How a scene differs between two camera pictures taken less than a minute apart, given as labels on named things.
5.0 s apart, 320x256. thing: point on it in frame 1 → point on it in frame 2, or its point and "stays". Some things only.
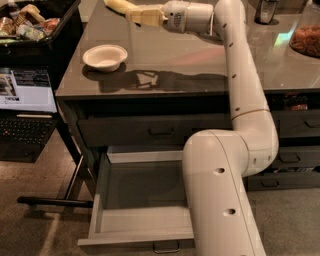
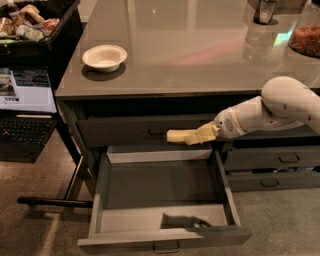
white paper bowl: x=105 y=57 stays
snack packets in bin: x=25 y=22 stays
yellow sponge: x=121 y=6 → x=190 y=136
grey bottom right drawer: x=276 y=182 stays
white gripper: x=175 y=15 → x=225 y=123
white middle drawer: x=121 y=155 stays
